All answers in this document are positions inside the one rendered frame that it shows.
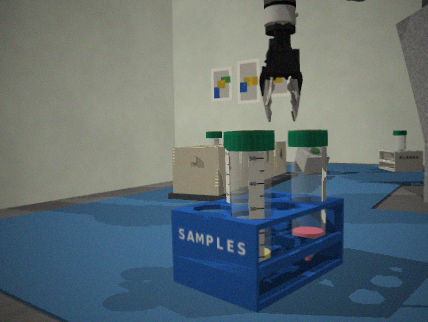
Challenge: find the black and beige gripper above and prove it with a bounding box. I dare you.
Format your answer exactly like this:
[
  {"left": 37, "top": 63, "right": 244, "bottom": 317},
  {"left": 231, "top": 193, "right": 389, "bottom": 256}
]
[{"left": 259, "top": 23, "right": 303, "bottom": 122}]

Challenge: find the white tube rack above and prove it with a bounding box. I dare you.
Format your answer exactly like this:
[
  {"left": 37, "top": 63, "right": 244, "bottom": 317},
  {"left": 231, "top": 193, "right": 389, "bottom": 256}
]
[{"left": 379, "top": 150, "right": 423, "bottom": 172}]

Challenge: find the blue bench mat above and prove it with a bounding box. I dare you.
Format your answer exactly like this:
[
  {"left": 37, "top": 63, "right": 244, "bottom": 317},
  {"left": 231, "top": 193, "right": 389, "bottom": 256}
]
[{"left": 0, "top": 164, "right": 428, "bottom": 322}]

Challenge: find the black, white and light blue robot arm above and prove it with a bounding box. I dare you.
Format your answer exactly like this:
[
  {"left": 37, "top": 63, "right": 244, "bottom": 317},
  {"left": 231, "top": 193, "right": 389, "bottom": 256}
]
[{"left": 264, "top": 0, "right": 299, "bottom": 49}]

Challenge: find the blue tube rack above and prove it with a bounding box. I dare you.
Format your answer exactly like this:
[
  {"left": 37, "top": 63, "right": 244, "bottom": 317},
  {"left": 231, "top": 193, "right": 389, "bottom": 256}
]
[{"left": 171, "top": 191, "right": 344, "bottom": 313}]

